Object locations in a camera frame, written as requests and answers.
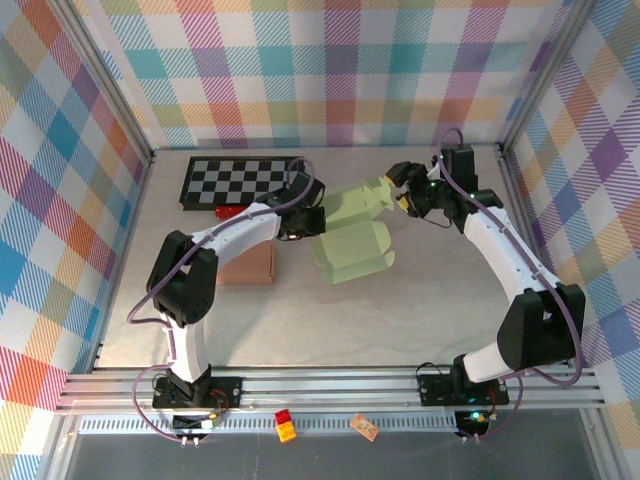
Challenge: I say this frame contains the black grey chessboard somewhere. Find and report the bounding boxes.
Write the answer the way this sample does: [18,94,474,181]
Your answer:
[178,155,306,211]

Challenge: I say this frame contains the red yellow toy bricks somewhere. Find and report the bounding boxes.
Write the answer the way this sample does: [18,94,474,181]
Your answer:
[274,408,297,444]

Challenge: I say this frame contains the small orange printed tag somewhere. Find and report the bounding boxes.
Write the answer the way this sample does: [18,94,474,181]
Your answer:
[349,413,380,442]

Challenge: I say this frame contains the small black circuit board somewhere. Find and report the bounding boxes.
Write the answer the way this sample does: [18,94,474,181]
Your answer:
[455,408,494,437]
[172,410,224,434]

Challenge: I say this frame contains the thin black wire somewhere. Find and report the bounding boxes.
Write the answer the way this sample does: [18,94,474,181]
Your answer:
[417,209,451,230]

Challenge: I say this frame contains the aluminium corner post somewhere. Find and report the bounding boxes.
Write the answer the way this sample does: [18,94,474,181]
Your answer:
[47,0,159,166]
[497,0,600,154]

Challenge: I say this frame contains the aluminium rail beam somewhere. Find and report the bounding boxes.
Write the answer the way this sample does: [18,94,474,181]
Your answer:
[57,364,609,415]

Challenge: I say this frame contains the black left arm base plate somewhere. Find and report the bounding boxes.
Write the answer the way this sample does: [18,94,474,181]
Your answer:
[152,375,244,409]

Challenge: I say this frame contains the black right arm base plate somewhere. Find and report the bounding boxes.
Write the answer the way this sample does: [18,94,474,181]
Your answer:
[416,372,511,407]

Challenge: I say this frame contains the slotted grey cable duct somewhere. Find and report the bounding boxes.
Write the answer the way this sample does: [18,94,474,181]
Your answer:
[79,414,496,435]

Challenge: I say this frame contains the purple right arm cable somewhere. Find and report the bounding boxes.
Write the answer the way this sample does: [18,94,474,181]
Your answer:
[435,127,587,444]

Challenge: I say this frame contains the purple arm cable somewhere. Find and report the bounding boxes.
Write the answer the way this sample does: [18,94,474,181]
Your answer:
[435,127,587,444]
[127,157,326,445]

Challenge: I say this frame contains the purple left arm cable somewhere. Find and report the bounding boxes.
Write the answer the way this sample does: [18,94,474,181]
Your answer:
[127,157,326,445]

